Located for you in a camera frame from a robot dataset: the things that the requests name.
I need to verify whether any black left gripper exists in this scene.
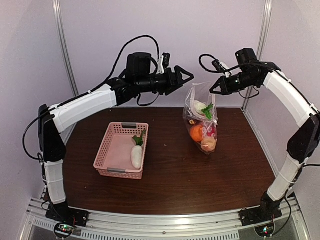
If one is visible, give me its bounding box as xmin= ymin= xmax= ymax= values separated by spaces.
xmin=136 ymin=65 xmax=194 ymax=95

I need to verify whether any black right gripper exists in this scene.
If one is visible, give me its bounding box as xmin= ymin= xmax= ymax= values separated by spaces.
xmin=210 ymin=70 xmax=259 ymax=95

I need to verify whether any white radish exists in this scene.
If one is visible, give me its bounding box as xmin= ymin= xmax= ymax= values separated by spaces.
xmin=131 ymin=129 xmax=146 ymax=170
xmin=194 ymin=100 xmax=213 ymax=120

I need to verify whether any clear zip top bag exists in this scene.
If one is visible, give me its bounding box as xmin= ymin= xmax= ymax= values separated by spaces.
xmin=183 ymin=82 xmax=218 ymax=155

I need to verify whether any red apple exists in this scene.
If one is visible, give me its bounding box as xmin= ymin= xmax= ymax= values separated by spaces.
xmin=206 ymin=124 xmax=217 ymax=138

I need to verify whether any orange tangerine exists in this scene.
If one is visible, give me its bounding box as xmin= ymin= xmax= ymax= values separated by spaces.
xmin=189 ymin=124 xmax=204 ymax=142

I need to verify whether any yellow peach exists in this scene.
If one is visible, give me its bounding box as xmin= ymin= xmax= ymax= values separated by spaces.
xmin=201 ymin=136 xmax=217 ymax=152

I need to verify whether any pink plastic basket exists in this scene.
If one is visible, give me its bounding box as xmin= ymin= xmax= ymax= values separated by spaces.
xmin=93 ymin=122 xmax=149 ymax=180

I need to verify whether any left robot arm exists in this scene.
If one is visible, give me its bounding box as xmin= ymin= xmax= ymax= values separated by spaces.
xmin=33 ymin=52 xmax=194 ymax=222

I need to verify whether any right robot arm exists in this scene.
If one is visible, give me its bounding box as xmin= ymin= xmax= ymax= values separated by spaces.
xmin=210 ymin=48 xmax=320 ymax=221

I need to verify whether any right circuit board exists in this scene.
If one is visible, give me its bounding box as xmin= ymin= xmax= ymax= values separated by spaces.
xmin=254 ymin=223 xmax=275 ymax=238

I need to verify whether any circuit board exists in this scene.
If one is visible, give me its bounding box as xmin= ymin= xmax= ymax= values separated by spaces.
xmin=53 ymin=222 xmax=75 ymax=238
xmin=254 ymin=223 xmax=275 ymax=238

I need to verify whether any left circuit board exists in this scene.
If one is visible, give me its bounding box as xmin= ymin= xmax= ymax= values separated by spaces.
xmin=53 ymin=222 xmax=75 ymax=238

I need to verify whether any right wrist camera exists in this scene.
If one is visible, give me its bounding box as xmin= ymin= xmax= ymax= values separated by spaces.
xmin=212 ymin=59 xmax=232 ymax=78

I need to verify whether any right black cable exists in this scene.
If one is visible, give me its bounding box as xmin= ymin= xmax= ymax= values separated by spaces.
xmin=198 ymin=53 xmax=226 ymax=74

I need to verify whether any black cable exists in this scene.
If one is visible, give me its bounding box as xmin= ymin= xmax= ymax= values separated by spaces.
xmin=87 ymin=35 xmax=161 ymax=95
xmin=198 ymin=53 xmax=226 ymax=74

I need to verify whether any left black cable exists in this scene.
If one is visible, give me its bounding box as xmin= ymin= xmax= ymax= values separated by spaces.
xmin=87 ymin=35 xmax=161 ymax=95

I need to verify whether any right side aluminium rail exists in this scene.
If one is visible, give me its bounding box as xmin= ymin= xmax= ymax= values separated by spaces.
xmin=243 ymin=108 xmax=287 ymax=176

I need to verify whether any right rear aluminium post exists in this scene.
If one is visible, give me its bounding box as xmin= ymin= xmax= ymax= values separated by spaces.
xmin=241 ymin=0 xmax=273 ymax=112

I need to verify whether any aluminium post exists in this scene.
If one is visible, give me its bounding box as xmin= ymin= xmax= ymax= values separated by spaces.
xmin=52 ymin=0 xmax=79 ymax=97
xmin=241 ymin=0 xmax=273 ymax=112

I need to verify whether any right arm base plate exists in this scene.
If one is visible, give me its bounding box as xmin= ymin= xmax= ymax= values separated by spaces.
xmin=238 ymin=206 xmax=283 ymax=227

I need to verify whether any left rear aluminium post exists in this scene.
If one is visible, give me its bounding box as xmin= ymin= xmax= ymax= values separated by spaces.
xmin=52 ymin=0 xmax=79 ymax=97

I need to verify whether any front aluminium frame rail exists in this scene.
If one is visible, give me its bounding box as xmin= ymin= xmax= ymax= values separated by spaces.
xmin=17 ymin=196 xmax=311 ymax=240

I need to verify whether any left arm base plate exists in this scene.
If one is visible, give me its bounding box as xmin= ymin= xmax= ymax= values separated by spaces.
xmin=45 ymin=207 xmax=89 ymax=227

